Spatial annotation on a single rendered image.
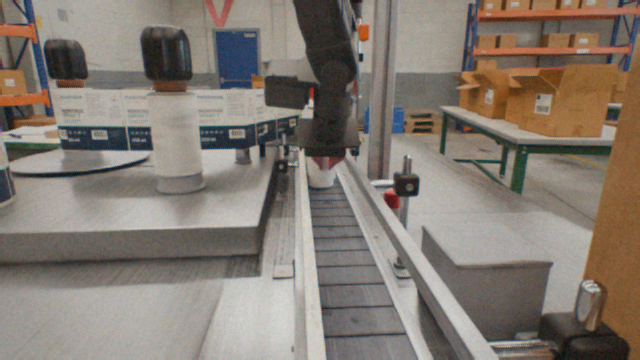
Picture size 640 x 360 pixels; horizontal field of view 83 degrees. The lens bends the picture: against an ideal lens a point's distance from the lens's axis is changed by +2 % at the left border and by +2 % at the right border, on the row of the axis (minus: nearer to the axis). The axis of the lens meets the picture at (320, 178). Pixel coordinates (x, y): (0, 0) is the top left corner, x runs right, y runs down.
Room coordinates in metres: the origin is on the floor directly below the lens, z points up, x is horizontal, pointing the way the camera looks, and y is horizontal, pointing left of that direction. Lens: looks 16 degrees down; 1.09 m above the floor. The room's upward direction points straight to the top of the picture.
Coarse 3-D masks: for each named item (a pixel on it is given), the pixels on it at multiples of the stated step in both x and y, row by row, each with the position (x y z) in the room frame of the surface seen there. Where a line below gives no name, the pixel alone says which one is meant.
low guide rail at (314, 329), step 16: (304, 160) 0.77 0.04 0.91; (304, 176) 0.64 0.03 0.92; (304, 192) 0.54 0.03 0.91; (304, 208) 0.47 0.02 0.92; (304, 224) 0.41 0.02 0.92; (304, 240) 0.37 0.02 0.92; (304, 256) 0.33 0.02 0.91; (304, 272) 0.30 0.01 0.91; (320, 320) 0.23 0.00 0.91; (320, 336) 0.21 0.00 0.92; (320, 352) 0.20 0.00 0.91
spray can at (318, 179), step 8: (312, 88) 0.68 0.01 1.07; (312, 96) 0.68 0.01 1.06; (312, 104) 0.67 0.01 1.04; (312, 160) 0.67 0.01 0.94; (328, 160) 0.67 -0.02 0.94; (312, 168) 0.67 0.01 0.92; (328, 168) 0.67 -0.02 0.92; (312, 176) 0.67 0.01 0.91; (320, 176) 0.66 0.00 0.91; (328, 176) 0.67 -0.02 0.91; (312, 184) 0.67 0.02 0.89; (320, 184) 0.66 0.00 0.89; (328, 184) 0.67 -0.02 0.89
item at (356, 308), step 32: (320, 192) 0.65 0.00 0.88; (320, 224) 0.49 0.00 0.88; (352, 224) 0.49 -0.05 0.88; (320, 256) 0.39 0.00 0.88; (352, 256) 0.39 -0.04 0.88; (320, 288) 0.33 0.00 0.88; (352, 288) 0.33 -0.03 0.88; (384, 288) 0.33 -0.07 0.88; (352, 320) 0.28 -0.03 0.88; (384, 320) 0.28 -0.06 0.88; (352, 352) 0.24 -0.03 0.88; (384, 352) 0.24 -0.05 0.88
